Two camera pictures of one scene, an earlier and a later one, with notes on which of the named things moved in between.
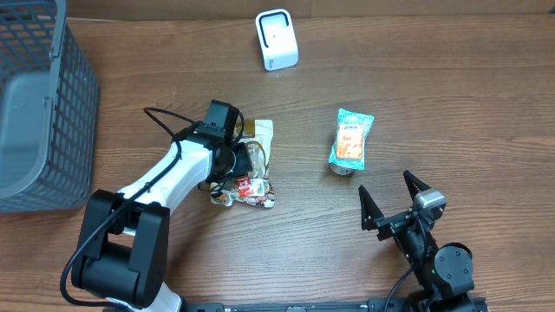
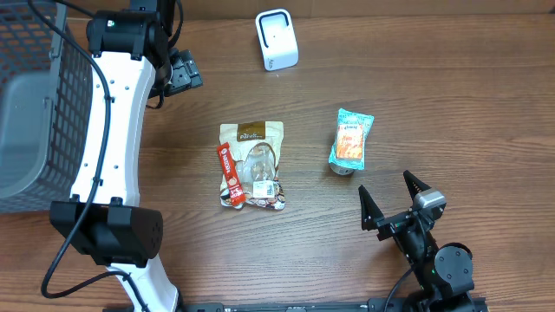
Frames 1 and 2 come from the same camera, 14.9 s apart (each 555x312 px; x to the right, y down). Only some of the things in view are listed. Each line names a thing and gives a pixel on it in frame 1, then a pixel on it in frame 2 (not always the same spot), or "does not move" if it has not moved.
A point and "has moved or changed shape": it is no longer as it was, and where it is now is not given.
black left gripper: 243,162 -> 184,74
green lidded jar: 341,171 does not move
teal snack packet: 348,150 does not move
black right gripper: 371,214 does not move
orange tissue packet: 349,144 does not move
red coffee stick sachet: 244,186 has moved or changed shape
